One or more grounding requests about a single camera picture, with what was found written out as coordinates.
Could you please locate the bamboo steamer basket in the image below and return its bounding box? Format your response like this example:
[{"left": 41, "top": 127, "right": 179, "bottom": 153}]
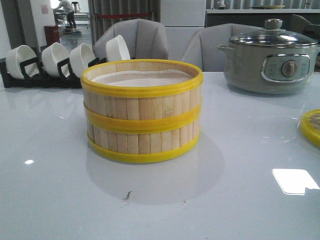
[
  {"left": 87, "top": 119, "right": 200, "bottom": 164},
  {"left": 80, "top": 59, "right": 203, "bottom": 134}
]

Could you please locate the yellow woven steamer lid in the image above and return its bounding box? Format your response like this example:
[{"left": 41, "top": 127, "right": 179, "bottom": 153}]
[{"left": 299, "top": 109, "right": 320, "bottom": 148}]

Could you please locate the grey chair left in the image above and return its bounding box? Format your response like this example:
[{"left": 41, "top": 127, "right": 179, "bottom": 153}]
[{"left": 92, "top": 19, "right": 169, "bottom": 60}]

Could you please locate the grey chair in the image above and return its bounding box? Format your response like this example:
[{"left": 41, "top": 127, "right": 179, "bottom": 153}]
[
  {"left": 181, "top": 23, "right": 260, "bottom": 72},
  {"left": 92, "top": 19, "right": 169, "bottom": 60}
]

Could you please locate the grey chair right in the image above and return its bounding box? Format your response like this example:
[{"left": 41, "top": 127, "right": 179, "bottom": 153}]
[{"left": 181, "top": 23, "right": 260, "bottom": 72}]

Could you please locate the white bowl right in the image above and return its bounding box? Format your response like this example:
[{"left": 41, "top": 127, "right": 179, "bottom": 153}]
[{"left": 105, "top": 35, "right": 131, "bottom": 62}]

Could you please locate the white bowl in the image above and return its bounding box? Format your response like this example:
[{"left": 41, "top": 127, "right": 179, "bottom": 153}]
[
  {"left": 105, "top": 35, "right": 131, "bottom": 62},
  {"left": 69, "top": 43, "right": 96, "bottom": 78},
  {"left": 41, "top": 42, "right": 69, "bottom": 78},
  {"left": 5, "top": 45, "right": 36, "bottom": 79}
]

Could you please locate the white cabinet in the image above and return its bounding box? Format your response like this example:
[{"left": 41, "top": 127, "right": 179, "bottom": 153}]
[{"left": 160, "top": 0, "right": 206, "bottom": 61}]

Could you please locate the grey electric cooking pot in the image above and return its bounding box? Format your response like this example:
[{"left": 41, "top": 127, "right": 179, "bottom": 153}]
[{"left": 217, "top": 43, "right": 320, "bottom": 95}]

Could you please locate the black dish rack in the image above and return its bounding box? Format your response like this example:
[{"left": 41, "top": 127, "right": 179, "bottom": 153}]
[{"left": 0, "top": 46, "right": 108, "bottom": 90}]

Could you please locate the grey counter shelf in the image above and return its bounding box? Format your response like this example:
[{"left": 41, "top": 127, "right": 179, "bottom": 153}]
[{"left": 204, "top": 9, "right": 320, "bottom": 29}]

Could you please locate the red bin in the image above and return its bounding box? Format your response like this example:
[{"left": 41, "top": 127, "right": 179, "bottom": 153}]
[{"left": 44, "top": 25, "right": 60, "bottom": 47}]

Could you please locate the glass pot lid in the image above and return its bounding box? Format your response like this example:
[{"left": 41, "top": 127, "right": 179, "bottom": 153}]
[{"left": 229, "top": 18, "right": 318, "bottom": 48}]

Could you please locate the person in background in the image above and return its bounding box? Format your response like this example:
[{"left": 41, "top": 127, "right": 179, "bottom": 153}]
[{"left": 52, "top": 0, "right": 77, "bottom": 29}]

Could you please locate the white bowl far left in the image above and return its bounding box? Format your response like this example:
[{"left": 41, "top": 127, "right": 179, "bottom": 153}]
[{"left": 5, "top": 45, "right": 36, "bottom": 79}]

